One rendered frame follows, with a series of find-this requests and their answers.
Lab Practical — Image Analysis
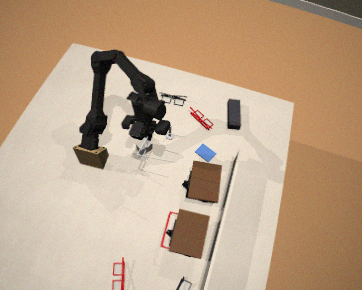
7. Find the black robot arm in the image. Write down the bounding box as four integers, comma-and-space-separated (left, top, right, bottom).
78, 50, 166, 151

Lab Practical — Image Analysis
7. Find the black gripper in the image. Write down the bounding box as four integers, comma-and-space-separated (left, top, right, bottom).
121, 113, 171, 141

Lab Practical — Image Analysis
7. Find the blue tag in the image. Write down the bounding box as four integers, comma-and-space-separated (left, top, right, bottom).
195, 144, 217, 163

